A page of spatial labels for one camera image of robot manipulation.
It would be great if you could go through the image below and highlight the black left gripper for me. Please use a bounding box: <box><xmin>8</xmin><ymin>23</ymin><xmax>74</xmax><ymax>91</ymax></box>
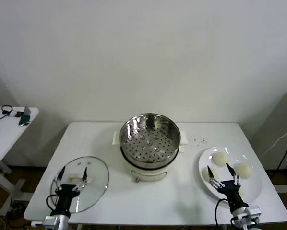
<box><xmin>51</xmin><ymin>166</ymin><xmax>89</xmax><ymax>217</ymax></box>

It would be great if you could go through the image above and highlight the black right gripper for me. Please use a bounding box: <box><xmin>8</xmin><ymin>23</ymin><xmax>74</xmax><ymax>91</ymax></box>
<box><xmin>207</xmin><ymin>163</ymin><xmax>249</xmax><ymax>212</ymax></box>

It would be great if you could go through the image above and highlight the round glass pot lid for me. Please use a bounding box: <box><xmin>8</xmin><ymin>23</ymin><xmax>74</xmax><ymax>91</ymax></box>
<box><xmin>51</xmin><ymin>156</ymin><xmax>110</xmax><ymax>214</ymax></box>

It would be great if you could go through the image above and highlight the perforated steel steamer basket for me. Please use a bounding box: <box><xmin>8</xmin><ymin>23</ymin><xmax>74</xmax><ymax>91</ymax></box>
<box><xmin>112</xmin><ymin>113</ymin><xmax>189</xmax><ymax>165</ymax></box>

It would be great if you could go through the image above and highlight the white oval plate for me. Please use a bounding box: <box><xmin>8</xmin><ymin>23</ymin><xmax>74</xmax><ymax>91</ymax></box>
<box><xmin>198</xmin><ymin>146</ymin><xmax>263</xmax><ymax>206</ymax></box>

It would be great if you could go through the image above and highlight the white electric cooking pot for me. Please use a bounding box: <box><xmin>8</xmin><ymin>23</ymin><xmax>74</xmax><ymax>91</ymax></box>
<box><xmin>120</xmin><ymin>141</ymin><xmax>186</xmax><ymax>184</ymax></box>

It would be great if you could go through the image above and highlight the white side table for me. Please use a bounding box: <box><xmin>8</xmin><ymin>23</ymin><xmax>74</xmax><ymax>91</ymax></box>
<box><xmin>0</xmin><ymin>106</ymin><xmax>40</xmax><ymax>216</ymax></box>

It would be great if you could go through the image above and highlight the green gadget with grey card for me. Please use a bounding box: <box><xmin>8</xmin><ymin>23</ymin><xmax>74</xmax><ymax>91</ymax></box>
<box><xmin>18</xmin><ymin>105</ymin><xmax>32</xmax><ymax>127</ymax></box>

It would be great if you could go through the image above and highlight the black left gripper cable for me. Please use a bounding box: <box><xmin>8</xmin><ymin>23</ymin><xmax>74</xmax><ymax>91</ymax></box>
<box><xmin>46</xmin><ymin>194</ymin><xmax>60</xmax><ymax>213</ymax></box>

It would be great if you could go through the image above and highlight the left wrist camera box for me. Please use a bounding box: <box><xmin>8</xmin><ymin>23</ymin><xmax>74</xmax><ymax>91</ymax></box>
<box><xmin>43</xmin><ymin>215</ymin><xmax>60</xmax><ymax>226</ymax></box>

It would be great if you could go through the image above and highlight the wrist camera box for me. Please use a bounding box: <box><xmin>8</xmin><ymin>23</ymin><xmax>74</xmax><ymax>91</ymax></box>
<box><xmin>43</xmin><ymin>215</ymin><xmax>60</xmax><ymax>226</ymax></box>
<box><xmin>232</xmin><ymin>205</ymin><xmax>262</xmax><ymax>222</ymax></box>

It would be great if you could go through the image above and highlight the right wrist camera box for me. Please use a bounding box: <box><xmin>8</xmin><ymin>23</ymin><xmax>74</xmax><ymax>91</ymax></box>
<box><xmin>232</xmin><ymin>205</ymin><xmax>262</xmax><ymax>222</ymax></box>

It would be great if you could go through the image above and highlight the floor cable bundle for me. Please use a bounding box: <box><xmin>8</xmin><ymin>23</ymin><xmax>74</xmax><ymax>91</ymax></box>
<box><xmin>0</xmin><ymin>196</ymin><xmax>30</xmax><ymax>228</ymax></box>

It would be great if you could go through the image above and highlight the white wall cable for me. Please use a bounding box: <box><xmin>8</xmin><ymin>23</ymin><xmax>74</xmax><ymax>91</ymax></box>
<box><xmin>262</xmin><ymin>124</ymin><xmax>287</xmax><ymax>158</ymax></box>

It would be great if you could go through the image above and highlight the black looped cable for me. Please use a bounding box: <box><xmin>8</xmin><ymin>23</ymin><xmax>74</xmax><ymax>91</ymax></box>
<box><xmin>0</xmin><ymin>104</ymin><xmax>13</xmax><ymax>120</ymax></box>

